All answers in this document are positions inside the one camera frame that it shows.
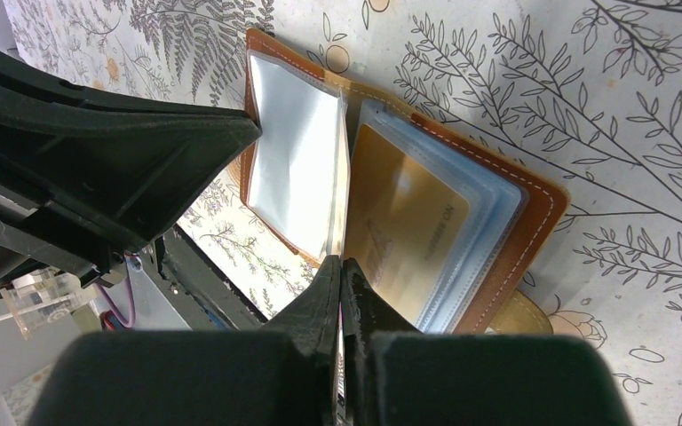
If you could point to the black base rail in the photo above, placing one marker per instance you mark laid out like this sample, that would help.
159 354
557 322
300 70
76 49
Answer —
195 292

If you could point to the orange gold credit card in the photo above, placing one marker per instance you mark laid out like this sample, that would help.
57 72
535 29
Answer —
402 222

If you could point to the brown leather card holder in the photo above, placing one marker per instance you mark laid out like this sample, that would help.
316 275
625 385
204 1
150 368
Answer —
296 179

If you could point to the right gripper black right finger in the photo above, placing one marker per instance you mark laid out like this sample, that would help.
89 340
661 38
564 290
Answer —
397 375

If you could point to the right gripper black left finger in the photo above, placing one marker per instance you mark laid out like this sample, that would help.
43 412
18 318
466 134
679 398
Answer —
279 374

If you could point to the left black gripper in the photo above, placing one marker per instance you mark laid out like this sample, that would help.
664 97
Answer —
123 168

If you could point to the floral table mat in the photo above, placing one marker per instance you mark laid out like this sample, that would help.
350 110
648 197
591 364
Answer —
588 93

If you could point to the yellow black credit card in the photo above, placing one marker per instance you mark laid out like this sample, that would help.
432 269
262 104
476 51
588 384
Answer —
339 374

